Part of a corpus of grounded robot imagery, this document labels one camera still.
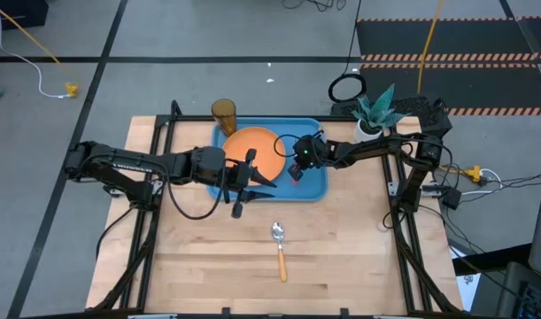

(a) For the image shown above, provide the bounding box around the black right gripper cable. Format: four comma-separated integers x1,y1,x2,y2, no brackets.
273,133,300,159

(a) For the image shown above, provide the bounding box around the black hazard-striped floor mat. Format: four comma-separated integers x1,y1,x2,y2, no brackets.
356,17,541,63
330,63,541,134

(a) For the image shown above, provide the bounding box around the blue plastic tray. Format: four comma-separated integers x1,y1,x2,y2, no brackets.
206,116,329,204

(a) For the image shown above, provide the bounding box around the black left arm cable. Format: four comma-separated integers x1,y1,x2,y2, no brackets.
163,175,225,222

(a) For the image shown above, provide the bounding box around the black side desk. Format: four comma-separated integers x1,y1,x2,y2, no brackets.
451,242,541,319

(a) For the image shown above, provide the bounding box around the black hanging cable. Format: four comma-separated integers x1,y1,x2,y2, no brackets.
348,0,363,76

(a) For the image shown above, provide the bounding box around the green artificial plant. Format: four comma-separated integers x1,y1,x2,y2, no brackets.
350,82,413,130

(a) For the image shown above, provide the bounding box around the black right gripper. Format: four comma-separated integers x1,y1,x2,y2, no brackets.
287,135,332,179

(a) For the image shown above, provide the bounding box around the orange round plate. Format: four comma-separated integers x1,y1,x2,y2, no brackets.
221,126,288,187

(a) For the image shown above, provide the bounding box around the yellow floor cable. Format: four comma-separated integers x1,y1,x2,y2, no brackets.
0,0,74,88

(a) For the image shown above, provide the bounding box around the black aluminium table frame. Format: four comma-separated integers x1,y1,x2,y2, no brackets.
86,99,464,318

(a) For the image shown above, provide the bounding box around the white round plant pot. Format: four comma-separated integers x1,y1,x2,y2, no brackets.
352,118,385,144

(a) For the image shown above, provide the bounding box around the black coiled cable ring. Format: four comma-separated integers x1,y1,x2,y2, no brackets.
327,73,368,104

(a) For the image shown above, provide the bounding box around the black box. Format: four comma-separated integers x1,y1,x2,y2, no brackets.
0,0,50,33

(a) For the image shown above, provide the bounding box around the spoon with yellow handle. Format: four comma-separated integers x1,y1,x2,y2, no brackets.
270,221,289,284

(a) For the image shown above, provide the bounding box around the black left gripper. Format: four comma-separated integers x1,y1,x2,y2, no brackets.
220,148,279,220

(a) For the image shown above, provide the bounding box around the yellow hanging cable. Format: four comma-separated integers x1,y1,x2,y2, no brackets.
417,0,444,95

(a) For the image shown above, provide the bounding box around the amber ribbed plastic cup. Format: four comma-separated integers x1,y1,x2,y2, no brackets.
210,97,238,137

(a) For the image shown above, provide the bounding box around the black keyboard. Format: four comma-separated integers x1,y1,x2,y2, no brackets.
515,283,541,319

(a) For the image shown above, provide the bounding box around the black power adapter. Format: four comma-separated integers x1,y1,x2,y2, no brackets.
441,188,463,211

